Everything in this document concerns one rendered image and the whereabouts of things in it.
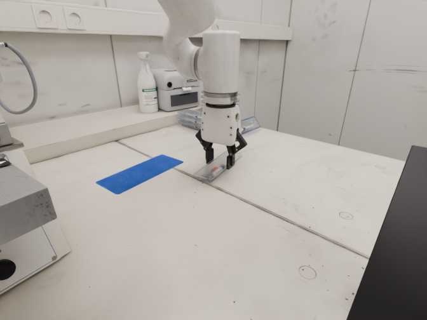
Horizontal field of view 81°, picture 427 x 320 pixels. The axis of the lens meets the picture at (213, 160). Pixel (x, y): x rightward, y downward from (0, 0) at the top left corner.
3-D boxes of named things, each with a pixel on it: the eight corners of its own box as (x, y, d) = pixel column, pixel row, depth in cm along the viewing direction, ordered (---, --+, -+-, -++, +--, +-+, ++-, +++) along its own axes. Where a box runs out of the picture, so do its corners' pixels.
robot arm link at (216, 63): (194, 91, 60) (229, 94, 56) (192, 29, 55) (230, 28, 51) (210, 86, 67) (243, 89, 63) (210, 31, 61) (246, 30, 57)
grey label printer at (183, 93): (142, 104, 127) (137, 68, 120) (174, 99, 139) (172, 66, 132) (168, 113, 110) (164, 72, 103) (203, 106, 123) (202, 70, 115)
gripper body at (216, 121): (245, 99, 63) (243, 141, 67) (210, 95, 67) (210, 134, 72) (232, 104, 57) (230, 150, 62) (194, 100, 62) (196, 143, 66)
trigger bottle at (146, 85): (137, 110, 115) (129, 51, 105) (153, 108, 119) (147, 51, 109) (145, 114, 109) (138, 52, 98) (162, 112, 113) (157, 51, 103)
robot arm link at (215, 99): (244, 89, 62) (244, 101, 64) (214, 87, 66) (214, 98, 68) (229, 95, 56) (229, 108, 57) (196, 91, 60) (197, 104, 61)
